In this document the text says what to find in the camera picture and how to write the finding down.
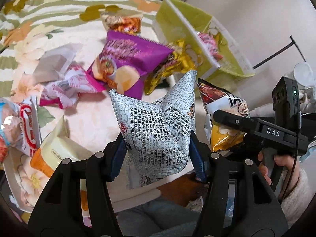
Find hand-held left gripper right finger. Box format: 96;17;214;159
189;131;289;237

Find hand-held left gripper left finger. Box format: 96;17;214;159
28;134;127;237

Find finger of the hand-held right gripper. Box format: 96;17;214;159
213;110;260;134

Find yellow black snack packet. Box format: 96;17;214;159
197;78;250;153

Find silver printed snack packet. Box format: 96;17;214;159
109;70;198;190

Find cream orange snack packet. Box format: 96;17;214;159
30;116;87;178

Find gold foil snack packet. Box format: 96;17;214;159
144;38;198;95

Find pink white snack packet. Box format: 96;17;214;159
39;62;106;109

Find purple chip bag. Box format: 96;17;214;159
87;30;174;102

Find red white blue snack packet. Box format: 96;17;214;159
0;95;43;157

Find green storage box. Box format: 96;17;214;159
152;0;256;84

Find person's right forearm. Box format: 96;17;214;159
278;168;315;228

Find person's right hand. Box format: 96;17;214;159
257;150;272;185

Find white round object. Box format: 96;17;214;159
284;63;316;99

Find person's grey pants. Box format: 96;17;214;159
118;195;205;237

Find thin black rod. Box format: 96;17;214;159
253;36;307;70

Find pink red snack packet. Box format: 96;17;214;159
196;32;224;61

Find grey translucent packet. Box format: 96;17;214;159
32;43;84;79

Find orange noodle snack packet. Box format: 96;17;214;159
101;13;144;35

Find floral blanket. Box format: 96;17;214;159
0;0;223;213

